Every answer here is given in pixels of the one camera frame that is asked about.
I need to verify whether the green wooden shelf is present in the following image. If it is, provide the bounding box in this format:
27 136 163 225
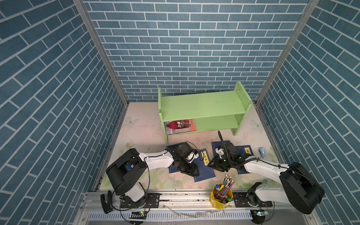
158 82 253 143

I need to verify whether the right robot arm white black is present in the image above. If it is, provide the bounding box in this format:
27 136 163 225
208 141 325 214

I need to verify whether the yellow pen cup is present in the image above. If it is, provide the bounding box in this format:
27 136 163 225
210 184 233 210

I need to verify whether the aluminium corner post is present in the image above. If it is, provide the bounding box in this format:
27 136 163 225
73 0 128 107
254 0 320 107

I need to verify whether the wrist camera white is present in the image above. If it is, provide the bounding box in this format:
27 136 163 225
215 147 225 158
186 150 199 163

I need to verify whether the black corrugated cable right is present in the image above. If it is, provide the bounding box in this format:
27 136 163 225
217 130 258 167

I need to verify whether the blue book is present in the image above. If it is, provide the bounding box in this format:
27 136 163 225
193 149 215 182
211 141 231 159
235 145 254 174
166 143 184 173

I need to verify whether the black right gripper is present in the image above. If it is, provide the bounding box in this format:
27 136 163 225
206 155 233 172

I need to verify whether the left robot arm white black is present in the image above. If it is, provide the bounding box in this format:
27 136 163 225
106 143 200 202

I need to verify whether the red pink Hamlet book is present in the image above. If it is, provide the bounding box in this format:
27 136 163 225
165 119 197 135

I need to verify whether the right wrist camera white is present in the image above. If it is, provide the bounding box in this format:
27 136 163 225
215 147 225 158

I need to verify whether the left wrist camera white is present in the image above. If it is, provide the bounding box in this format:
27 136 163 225
186 150 199 163

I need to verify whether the aluminium corner post right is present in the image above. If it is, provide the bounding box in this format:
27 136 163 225
254 0 320 107

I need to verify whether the aluminium corner post left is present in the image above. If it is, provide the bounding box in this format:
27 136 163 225
73 0 128 107

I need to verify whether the light blue small mouse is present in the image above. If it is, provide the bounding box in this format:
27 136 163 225
258 148 266 158

